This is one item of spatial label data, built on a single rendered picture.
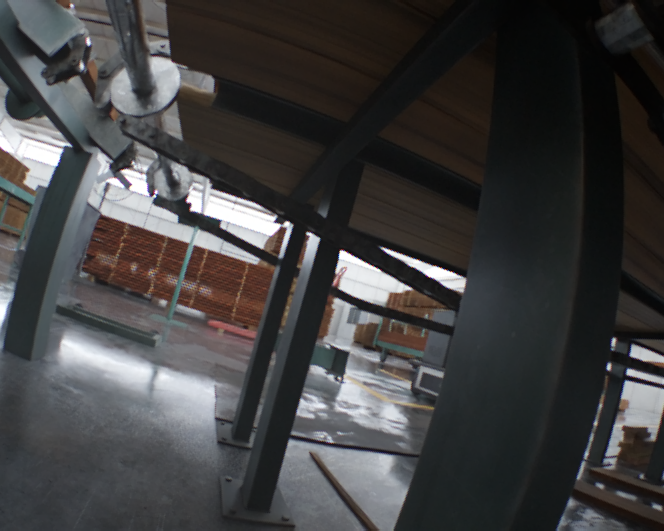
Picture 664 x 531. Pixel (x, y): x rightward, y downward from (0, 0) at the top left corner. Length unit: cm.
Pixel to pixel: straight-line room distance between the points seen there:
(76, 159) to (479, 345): 136
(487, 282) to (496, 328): 4
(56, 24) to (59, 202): 71
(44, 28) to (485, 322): 89
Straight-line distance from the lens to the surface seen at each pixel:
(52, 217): 141
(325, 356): 329
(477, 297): 26
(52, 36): 87
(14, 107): 170
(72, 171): 143
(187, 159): 68
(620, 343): 246
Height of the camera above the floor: 42
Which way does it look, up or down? 9 degrees up
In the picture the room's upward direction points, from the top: 15 degrees clockwise
